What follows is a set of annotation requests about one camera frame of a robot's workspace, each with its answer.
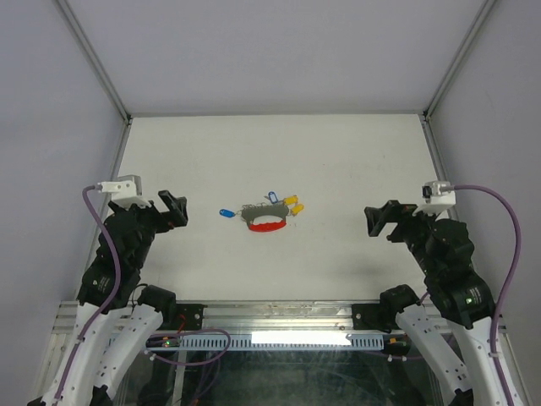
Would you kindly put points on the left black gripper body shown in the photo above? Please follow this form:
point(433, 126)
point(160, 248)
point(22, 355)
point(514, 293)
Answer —
point(159, 222)

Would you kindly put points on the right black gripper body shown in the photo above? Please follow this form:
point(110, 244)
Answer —
point(407, 226)

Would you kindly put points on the red silver carabiner keyring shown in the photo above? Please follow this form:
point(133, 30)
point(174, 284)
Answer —
point(265, 218)

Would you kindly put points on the yellow key tag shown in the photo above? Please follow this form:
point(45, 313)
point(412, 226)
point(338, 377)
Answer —
point(291, 200)

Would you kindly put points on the blue key tag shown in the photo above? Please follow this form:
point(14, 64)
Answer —
point(271, 197)

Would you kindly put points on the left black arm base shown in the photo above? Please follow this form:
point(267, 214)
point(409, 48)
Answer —
point(175, 316)

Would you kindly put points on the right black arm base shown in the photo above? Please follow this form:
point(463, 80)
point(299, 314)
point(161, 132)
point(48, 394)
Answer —
point(381, 315)

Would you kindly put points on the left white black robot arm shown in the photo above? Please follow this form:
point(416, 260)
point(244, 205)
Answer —
point(109, 332)

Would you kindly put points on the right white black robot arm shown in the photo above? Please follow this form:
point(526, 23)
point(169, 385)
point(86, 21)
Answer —
point(477, 373)

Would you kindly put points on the blue tag on keyring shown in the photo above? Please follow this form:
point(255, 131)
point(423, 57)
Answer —
point(227, 213)

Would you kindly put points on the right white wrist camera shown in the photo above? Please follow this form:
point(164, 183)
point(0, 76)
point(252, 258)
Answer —
point(439, 196)

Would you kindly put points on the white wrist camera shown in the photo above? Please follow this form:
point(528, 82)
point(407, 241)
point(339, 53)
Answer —
point(439, 196)
point(125, 192)

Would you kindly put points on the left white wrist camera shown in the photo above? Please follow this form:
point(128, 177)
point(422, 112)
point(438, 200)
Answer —
point(125, 192)

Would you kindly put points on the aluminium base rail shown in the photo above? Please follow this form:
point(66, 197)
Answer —
point(247, 316)

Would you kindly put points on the white slotted cable duct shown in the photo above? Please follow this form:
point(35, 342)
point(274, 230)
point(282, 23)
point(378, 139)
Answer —
point(274, 341)

